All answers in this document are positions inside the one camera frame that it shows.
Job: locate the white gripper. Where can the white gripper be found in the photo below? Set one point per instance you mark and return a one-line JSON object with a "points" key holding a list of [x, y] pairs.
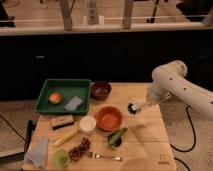
{"points": [[153, 99]]}

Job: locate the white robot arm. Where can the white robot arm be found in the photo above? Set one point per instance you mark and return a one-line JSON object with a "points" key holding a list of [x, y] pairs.
{"points": [[170, 78]]}

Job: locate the orange bowl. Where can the orange bowl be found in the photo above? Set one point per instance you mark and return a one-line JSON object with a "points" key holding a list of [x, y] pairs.
{"points": [[109, 118]]}

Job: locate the dark purple bowl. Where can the dark purple bowl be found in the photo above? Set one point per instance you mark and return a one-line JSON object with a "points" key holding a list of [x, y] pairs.
{"points": [[100, 90]]}

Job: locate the wooden block eraser brush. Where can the wooden block eraser brush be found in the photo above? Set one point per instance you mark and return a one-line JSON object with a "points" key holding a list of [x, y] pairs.
{"points": [[62, 121]]}

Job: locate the white round lid container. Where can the white round lid container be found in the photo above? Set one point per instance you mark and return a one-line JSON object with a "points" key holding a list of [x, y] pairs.
{"points": [[87, 124]]}

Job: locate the grey blue sponge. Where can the grey blue sponge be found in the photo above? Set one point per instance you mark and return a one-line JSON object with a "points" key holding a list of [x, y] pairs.
{"points": [[73, 104]]}

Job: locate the silver fork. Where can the silver fork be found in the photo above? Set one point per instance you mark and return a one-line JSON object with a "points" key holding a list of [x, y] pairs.
{"points": [[94, 155]]}

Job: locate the yellow banana piece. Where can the yellow banana piece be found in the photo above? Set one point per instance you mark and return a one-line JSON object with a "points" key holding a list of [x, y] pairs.
{"points": [[65, 138]]}

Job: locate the dark red grape bunch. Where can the dark red grape bunch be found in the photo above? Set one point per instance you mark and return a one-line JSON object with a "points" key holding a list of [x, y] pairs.
{"points": [[77, 152]]}

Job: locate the green plastic tray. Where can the green plastic tray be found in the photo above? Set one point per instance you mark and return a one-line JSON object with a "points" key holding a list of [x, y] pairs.
{"points": [[68, 88]]}

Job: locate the orange peach fruit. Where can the orange peach fruit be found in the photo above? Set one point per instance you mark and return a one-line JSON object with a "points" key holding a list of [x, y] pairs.
{"points": [[55, 98]]}

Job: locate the small green cup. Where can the small green cup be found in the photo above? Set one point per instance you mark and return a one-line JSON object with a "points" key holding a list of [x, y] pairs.
{"points": [[61, 158]]}

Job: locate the grey blue cloth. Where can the grey blue cloth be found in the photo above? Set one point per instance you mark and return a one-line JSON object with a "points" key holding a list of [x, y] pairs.
{"points": [[37, 156]]}

